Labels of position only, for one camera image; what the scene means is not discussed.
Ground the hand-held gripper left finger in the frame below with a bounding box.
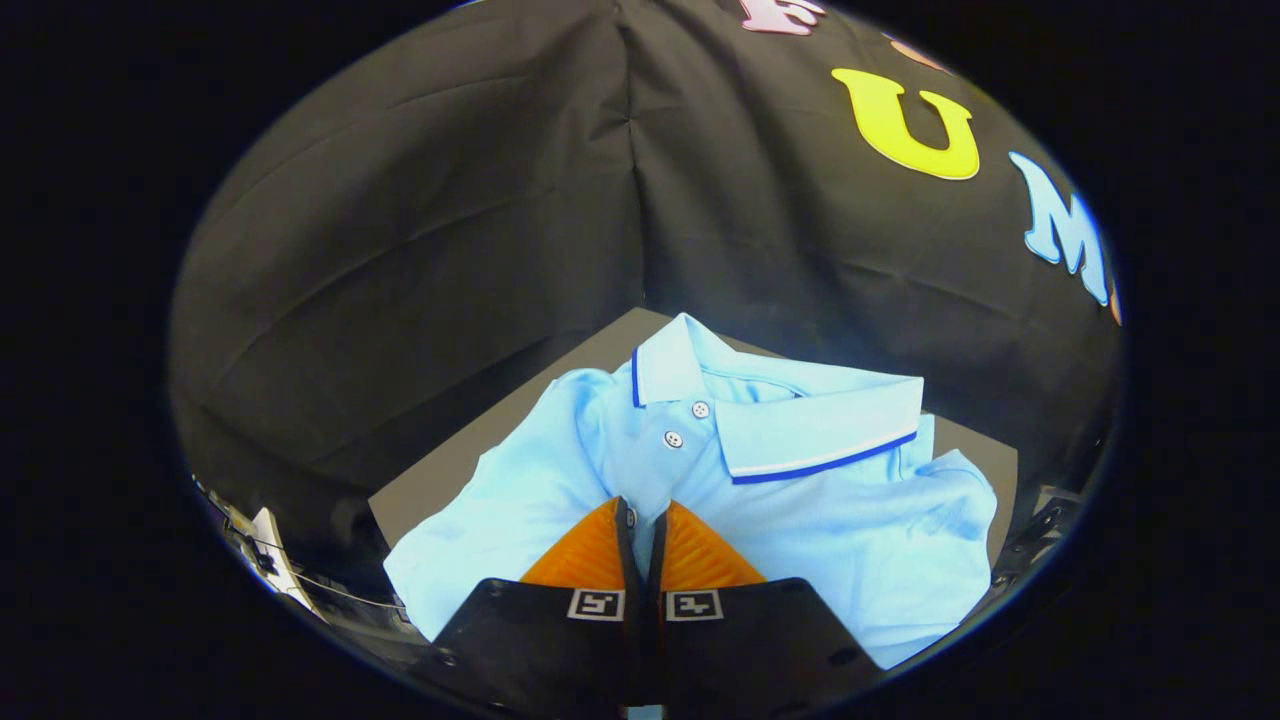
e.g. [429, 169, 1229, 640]
[415, 497, 646, 716]

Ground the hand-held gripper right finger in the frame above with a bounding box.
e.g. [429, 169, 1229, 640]
[645, 498, 886, 716]

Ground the light blue polo shirt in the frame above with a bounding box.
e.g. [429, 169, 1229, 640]
[383, 312, 999, 671]

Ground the dark grey washing machine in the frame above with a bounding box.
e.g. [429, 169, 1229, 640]
[990, 480, 1091, 601]

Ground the white plastic object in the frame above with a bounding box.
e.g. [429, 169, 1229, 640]
[225, 505, 323, 616]

